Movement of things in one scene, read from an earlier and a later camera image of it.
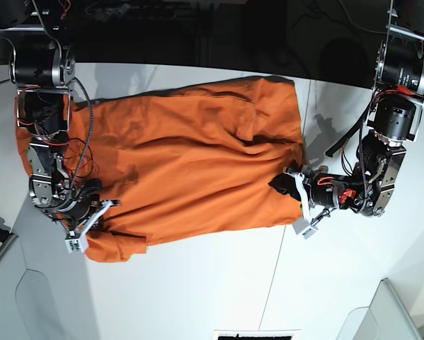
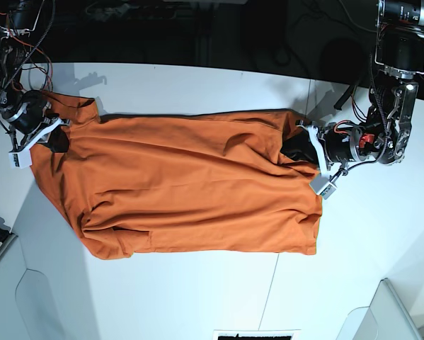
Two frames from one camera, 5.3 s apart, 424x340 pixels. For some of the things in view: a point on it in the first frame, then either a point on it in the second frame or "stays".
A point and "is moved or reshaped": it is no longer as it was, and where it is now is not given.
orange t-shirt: x=185 y=162 is moved or reshaped
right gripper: x=317 y=189 -> x=336 y=146
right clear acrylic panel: x=385 y=319 stays
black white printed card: x=258 y=334 stays
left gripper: x=81 y=215 -> x=32 y=122
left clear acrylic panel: x=38 y=308 stays
